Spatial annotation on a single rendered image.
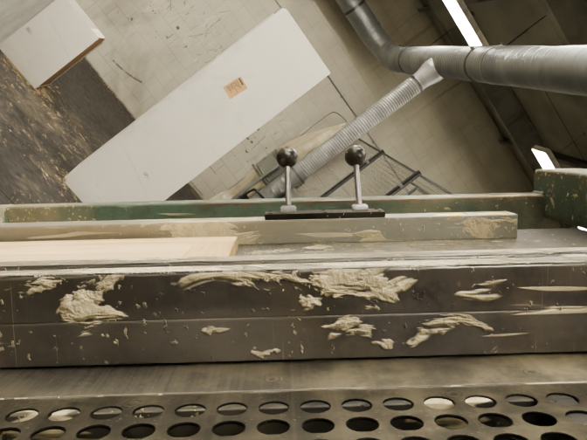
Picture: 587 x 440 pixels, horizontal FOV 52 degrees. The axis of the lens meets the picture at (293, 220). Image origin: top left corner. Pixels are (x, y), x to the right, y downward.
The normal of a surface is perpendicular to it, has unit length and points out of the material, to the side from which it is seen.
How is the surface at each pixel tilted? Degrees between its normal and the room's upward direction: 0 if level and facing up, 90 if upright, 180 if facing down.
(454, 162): 90
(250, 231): 90
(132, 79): 90
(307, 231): 90
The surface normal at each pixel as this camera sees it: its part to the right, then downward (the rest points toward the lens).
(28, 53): 0.14, 0.27
